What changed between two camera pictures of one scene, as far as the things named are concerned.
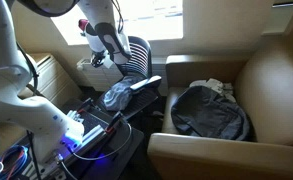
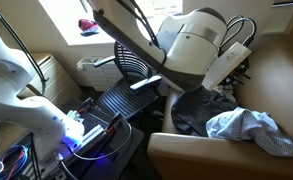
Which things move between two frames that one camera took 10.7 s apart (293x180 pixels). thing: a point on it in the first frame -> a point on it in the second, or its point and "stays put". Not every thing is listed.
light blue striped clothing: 117,96 -> 241,124
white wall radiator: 100,78 stays put
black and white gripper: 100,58 -> 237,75
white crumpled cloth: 224,88 stays put
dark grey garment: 202,111 stays put
